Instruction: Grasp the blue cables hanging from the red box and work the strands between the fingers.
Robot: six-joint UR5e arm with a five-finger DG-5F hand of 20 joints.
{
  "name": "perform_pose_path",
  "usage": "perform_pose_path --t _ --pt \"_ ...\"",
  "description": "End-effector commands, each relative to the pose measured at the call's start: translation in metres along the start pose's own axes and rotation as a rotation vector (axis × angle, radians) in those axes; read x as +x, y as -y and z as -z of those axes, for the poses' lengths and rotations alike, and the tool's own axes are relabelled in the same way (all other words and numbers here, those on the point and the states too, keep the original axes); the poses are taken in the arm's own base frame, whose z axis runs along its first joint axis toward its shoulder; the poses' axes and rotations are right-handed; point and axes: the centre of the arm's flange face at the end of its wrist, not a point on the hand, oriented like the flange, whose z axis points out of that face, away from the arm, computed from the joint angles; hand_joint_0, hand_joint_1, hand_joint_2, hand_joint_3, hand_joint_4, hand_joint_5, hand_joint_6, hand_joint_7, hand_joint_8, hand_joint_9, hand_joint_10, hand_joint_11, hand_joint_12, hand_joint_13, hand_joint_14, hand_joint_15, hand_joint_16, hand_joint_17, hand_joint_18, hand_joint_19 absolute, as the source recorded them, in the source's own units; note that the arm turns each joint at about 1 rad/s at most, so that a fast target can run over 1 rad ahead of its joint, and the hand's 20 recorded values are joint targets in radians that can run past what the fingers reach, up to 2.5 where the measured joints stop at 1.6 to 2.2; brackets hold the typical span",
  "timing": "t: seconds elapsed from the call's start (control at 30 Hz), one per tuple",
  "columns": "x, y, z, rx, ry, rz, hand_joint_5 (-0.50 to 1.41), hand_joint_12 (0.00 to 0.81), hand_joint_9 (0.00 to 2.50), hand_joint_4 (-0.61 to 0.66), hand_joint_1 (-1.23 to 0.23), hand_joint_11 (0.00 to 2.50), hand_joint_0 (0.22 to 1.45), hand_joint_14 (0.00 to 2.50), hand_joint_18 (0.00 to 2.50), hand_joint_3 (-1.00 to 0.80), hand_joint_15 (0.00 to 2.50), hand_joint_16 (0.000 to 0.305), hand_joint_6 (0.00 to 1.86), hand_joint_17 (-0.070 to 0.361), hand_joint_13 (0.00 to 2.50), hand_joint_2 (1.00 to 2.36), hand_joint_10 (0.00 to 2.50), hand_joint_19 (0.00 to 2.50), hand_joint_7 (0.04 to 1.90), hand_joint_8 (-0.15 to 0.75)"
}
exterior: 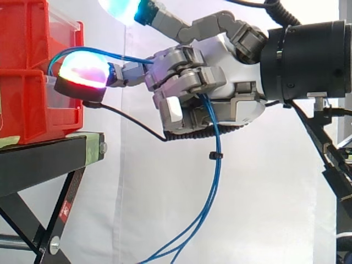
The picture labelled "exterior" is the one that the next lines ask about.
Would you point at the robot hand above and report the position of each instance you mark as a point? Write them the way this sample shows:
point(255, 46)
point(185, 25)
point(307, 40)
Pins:
point(220, 82)

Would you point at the red bin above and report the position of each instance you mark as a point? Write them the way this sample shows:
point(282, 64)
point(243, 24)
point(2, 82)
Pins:
point(24, 33)
point(27, 110)

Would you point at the black stand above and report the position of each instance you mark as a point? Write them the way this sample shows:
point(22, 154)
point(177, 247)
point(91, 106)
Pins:
point(41, 162)

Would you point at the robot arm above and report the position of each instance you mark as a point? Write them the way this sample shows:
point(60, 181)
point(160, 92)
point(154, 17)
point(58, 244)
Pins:
point(308, 60)

